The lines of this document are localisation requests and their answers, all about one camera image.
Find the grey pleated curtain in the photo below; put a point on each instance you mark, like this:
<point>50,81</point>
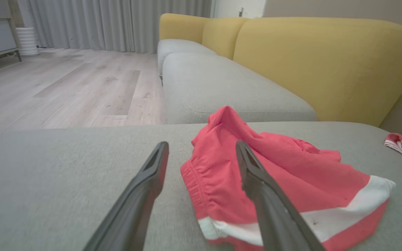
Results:
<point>117,24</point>

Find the red white shorts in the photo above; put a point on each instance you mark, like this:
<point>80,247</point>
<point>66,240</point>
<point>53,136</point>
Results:
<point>302,174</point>

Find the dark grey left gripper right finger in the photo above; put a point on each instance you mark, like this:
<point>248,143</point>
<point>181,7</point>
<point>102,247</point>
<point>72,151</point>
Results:
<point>274,212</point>

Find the yellow sofa backrest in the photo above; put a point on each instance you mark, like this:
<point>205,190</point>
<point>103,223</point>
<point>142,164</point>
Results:
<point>326,62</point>

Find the white door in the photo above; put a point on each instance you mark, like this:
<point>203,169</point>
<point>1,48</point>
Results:
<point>229,7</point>

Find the white ribbed plant pot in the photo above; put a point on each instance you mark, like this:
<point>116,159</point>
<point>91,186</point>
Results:
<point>27,42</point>

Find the short grey sofa seat cushion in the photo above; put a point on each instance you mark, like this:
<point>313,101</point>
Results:
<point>176,48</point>

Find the long grey sofa seat cushion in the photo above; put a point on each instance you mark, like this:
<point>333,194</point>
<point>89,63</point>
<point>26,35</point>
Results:
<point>215,87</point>

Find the grey sofa chaise cushion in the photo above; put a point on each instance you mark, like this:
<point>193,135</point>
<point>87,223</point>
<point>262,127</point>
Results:
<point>47,181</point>

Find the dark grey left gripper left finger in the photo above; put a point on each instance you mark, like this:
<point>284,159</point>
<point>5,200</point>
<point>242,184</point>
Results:
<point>134,205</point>

